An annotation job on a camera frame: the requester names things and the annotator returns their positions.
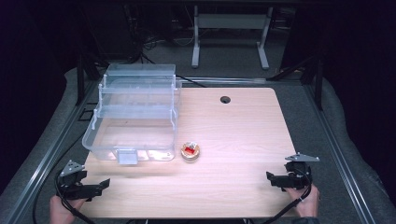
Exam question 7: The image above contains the person's left hand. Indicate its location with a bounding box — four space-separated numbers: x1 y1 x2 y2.
49 195 85 224

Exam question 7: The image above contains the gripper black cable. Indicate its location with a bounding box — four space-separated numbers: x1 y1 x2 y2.
261 169 313 224
54 172 96 224

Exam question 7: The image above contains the tangle of black cables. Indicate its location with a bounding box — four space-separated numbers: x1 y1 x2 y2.
124 6 206 89

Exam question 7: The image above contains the clear plastic tiered storage box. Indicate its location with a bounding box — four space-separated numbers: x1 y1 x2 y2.
81 63 183 166

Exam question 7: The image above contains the black metal stand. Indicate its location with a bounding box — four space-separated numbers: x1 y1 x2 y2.
267 55 323 110
76 54 104 106

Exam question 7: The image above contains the person's right hand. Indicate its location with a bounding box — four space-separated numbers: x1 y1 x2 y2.
287 185 320 217

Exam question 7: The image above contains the thin black floor cable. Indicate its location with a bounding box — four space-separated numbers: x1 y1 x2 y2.
32 132 87 224

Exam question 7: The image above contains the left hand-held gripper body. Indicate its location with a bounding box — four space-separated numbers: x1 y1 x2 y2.
55 160 88 201

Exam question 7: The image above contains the long aluminium floor rail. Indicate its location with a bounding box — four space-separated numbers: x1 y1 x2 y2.
0 80 104 224
303 83 376 224

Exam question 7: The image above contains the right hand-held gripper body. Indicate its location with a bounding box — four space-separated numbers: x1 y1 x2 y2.
284 152 320 190

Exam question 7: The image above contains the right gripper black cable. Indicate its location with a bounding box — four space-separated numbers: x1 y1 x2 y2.
261 169 313 224

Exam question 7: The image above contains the short aluminium cross rail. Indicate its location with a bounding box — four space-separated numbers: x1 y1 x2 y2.
177 77 267 86

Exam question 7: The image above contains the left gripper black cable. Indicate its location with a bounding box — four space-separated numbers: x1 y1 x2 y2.
54 172 96 224

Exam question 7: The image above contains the grey metal table frame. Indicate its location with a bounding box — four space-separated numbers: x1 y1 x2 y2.
191 5 274 70

